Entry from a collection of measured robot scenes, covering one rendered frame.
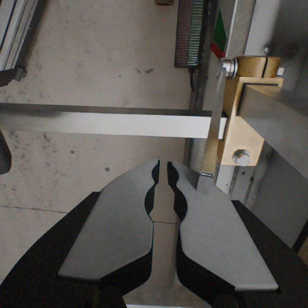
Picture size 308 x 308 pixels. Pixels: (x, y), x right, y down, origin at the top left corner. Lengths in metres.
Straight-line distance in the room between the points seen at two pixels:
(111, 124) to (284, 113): 0.19
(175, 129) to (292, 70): 0.36
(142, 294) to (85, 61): 1.04
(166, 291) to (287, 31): 0.53
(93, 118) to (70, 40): 0.94
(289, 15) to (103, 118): 0.42
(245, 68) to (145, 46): 0.88
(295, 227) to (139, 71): 0.91
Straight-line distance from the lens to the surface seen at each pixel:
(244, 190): 0.68
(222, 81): 0.21
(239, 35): 0.43
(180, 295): 0.37
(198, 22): 0.41
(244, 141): 0.29
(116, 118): 0.27
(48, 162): 1.49
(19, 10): 1.03
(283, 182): 0.59
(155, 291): 0.37
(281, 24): 0.55
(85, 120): 0.28
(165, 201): 1.49
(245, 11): 0.44
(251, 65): 0.26
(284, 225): 0.60
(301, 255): 0.46
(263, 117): 0.21
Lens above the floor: 1.11
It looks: 61 degrees down
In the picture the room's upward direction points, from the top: 176 degrees counter-clockwise
